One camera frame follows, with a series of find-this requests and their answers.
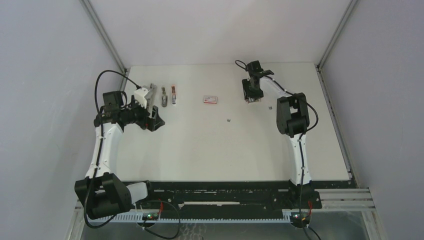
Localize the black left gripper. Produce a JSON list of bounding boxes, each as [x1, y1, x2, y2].
[[121, 95, 164, 132]]

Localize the grey staple box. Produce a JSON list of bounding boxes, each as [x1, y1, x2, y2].
[[246, 97, 261, 104]]

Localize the black and grey large stapler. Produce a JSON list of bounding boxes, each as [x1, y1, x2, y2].
[[146, 83, 157, 113]]

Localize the beige small stapler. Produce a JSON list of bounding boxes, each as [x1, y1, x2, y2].
[[161, 86, 168, 108]]

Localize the red white staple box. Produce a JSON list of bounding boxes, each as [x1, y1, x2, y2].
[[203, 95, 218, 104]]

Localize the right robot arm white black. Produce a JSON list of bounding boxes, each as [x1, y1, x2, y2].
[[234, 60, 313, 208]]

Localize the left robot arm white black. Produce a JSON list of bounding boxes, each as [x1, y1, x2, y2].
[[74, 87, 165, 220]]

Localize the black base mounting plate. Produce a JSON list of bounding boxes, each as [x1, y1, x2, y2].
[[91, 180, 359, 220]]

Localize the right aluminium frame post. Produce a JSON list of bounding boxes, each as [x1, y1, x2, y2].
[[316, 0, 360, 72]]

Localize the white cable duct strip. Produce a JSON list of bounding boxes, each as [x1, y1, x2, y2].
[[112, 211, 294, 224]]

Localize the aluminium frame corner post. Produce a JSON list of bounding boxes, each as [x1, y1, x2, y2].
[[79, 0, 127, 73]]

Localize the aluminium front rail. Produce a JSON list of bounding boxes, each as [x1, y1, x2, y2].
[[74, 188, 377, 213]]

